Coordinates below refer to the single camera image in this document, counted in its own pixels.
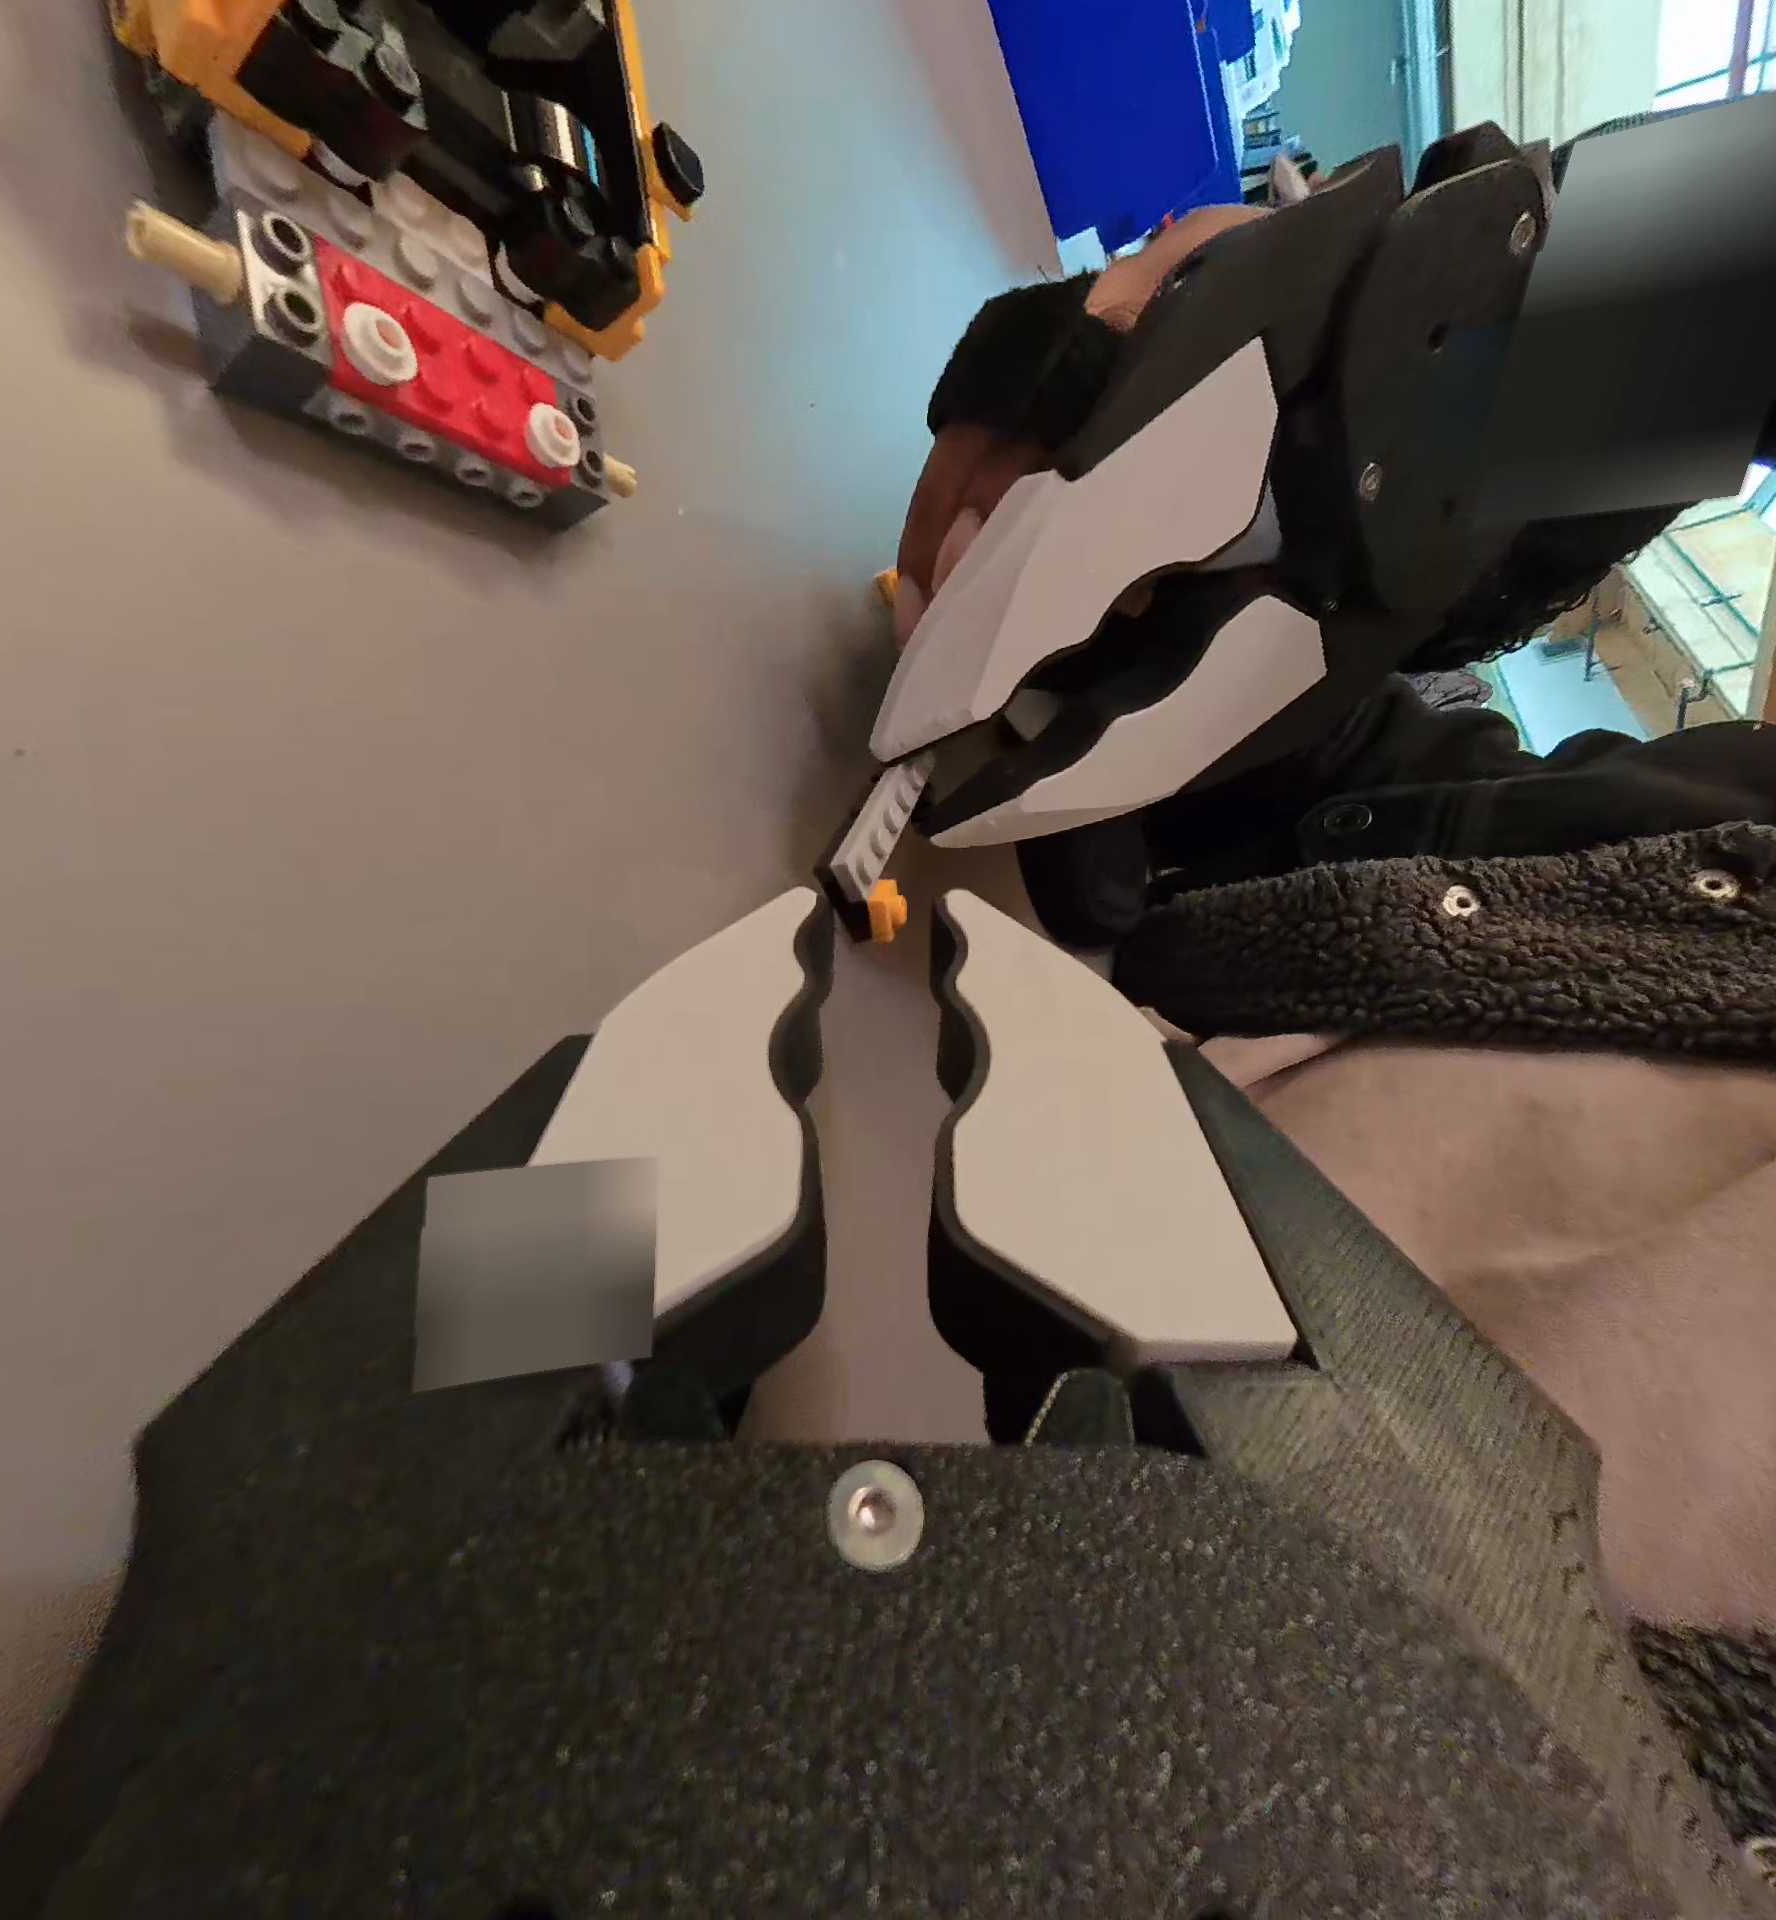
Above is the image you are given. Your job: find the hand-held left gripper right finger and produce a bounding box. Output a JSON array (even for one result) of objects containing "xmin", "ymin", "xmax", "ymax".
[{"xmin": 924, "ymin": 887, "xmax": 1303, "ymax": 1377}]

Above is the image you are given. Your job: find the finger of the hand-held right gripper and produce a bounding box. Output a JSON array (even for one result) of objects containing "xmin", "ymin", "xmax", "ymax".
[
  {"xmin": 919, "ymin": 591, "xmax": 1334, "ymax": 852},
  {"xmin": 867, "ymin": 336, "xmax": 1286, "ymax": 765}
]

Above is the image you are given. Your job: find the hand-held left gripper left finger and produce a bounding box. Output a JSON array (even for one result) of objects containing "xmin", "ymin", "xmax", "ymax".
[{"xmin": 530, "ymin": 881, "xmax": 838, "ymax": 1324}]

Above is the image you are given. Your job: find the long grey lego plate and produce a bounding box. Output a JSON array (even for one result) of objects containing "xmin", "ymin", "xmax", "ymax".
[{"xmin": 815, "ymin": 746, "xmax": 939, "ymax": 945}]

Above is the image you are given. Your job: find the yellow lego car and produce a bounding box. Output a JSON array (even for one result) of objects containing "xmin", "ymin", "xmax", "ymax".
[{"xmin": 104, "ymin": 0, "xmax": 712, "ymax": 531}]

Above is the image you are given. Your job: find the person's right hand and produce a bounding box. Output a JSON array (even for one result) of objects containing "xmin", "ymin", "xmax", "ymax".
[{"xmin": 893, "ymin": 206, "xmax": 1274, "ymax": 651}]

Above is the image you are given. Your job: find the blue plastic storage bin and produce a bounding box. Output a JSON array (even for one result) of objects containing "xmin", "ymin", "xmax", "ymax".
[{"xmin": 984, "ymin": 0, "xmax": 1243, "ymax": 252}]

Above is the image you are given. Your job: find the taupe sweatshirt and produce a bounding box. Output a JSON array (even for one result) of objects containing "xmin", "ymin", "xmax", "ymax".
[{"xmin": 1198, "ymin": 1032, "xmax": 1776, "ymax": 1640}]

